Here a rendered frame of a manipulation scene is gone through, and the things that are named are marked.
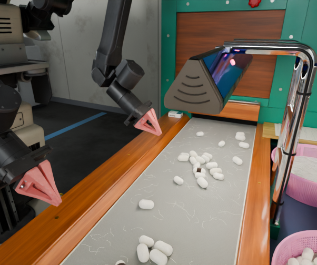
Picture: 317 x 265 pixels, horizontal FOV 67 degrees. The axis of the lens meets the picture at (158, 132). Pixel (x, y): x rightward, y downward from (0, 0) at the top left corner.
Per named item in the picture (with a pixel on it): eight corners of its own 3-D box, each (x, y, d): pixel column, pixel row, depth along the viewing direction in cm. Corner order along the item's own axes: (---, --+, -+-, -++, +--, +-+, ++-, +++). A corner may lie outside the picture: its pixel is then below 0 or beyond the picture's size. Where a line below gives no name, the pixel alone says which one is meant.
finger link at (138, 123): (172, 122, 75) (151, 100, 75) (164, 130, 69) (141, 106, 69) (159, 134, 79) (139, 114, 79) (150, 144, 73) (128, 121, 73)
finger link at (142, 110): (170, 124, 73) (148, 102, 73) (161, 133, 67) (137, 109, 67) (156, 138, 77) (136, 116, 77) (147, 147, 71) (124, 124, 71)
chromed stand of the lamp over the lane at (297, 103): (199, 218, 65) (215, 41, 47) (214, 179, 82) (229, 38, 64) (277, 241, 58) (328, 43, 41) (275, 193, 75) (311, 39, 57)
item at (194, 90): (162, 109, 34) (163, 55, 31) (228, 60, 87) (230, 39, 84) (220, 116, 31) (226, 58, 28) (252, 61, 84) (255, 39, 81)
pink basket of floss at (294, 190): (317, 227, 62) (327, 197, 58) (249, 173, 85) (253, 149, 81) (386, 204, 70) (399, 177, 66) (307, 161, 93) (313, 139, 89)
